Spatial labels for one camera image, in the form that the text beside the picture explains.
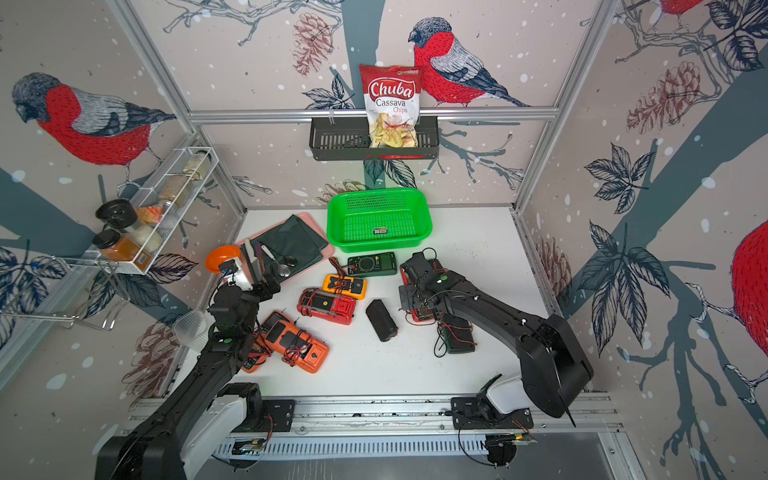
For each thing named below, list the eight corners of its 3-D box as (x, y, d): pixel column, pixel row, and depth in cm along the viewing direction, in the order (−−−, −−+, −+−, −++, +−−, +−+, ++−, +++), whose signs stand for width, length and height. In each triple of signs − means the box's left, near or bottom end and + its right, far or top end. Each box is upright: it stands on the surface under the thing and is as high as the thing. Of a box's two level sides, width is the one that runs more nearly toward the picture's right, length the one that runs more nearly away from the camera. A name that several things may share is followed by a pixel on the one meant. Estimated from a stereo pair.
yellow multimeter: (322, 292, 97) (320, 287, 95) (328, 276, 101) (327, 271, 98) (364, 301, 95) (363, 296, 93) (369, 285, 99) (369, 280, 96)
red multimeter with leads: (297, 314, 93) (293, 307, 88) (307, 293, 97) (303, 285, 93) (350, 326, 90) (348, 319, 86) (357, 304, 95) (355, 296, 91)
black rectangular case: (381, 343, 87) (381, 339, 84) (364, 310, 93) (363, 305, 90) (399, 333, 88) (399, 329, 86) (381, 302, 95) (380, 296, 92)
